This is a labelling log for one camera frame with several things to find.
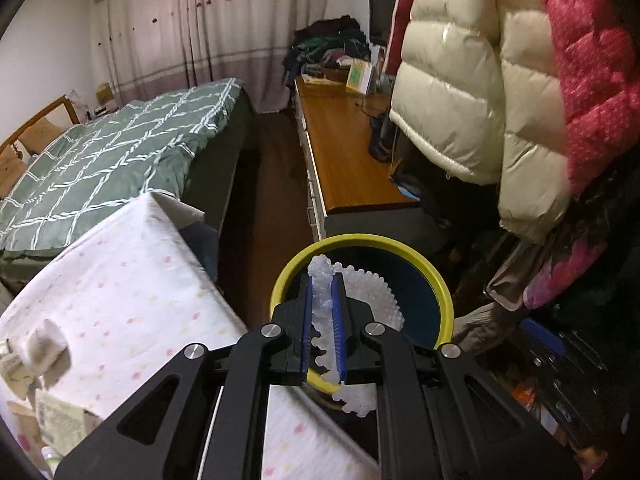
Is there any black television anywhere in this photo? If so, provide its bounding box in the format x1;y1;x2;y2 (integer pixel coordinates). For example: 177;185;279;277
368;0;407;44

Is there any floral white tablecloth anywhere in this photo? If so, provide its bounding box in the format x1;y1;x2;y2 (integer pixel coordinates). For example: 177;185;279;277
0;192;382;480

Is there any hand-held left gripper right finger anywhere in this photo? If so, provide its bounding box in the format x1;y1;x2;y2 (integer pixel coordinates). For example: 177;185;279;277
331;275;584;480

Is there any pink-red quilted jacket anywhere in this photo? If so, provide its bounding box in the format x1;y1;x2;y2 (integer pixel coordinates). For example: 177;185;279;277
522;0;640;197

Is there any brown pillow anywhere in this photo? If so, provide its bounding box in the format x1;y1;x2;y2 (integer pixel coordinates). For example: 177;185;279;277
0;147;32;201
22;119;69;154

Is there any printed paper packet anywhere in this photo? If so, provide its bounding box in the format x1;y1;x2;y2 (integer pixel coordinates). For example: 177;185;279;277
34;394;102;457

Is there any pile of mixed clothes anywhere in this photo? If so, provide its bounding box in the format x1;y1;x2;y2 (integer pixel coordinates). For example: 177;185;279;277
281;16;372;87

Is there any green checked duvet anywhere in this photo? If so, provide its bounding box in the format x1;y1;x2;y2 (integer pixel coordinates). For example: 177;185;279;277
0;77;247;261

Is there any pink and white curtain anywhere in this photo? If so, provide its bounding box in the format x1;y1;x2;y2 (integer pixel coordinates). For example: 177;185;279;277
90;0;334;114

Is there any wooden sideboard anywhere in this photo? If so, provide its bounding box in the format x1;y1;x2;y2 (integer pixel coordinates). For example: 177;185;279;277
292;72;427;244

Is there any cream puffer jacket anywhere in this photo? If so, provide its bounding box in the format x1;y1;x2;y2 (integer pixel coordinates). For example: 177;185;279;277
388;0;574;246

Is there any white scalloped plastic tray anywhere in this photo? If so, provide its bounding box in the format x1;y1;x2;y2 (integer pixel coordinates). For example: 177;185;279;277
306;255;406;419

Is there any yellow-rimmed dark bin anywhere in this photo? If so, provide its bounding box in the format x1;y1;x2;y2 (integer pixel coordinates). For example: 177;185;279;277
270;233;455;395

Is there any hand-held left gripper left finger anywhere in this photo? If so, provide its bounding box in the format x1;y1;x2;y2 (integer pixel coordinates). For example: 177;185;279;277
54;275;317;480

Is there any white tissue paper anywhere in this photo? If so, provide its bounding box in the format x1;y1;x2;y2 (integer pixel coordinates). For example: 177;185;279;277
22;318;72;387

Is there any wooden bed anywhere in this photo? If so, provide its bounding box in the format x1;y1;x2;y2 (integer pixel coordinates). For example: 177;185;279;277
0;77;258;291

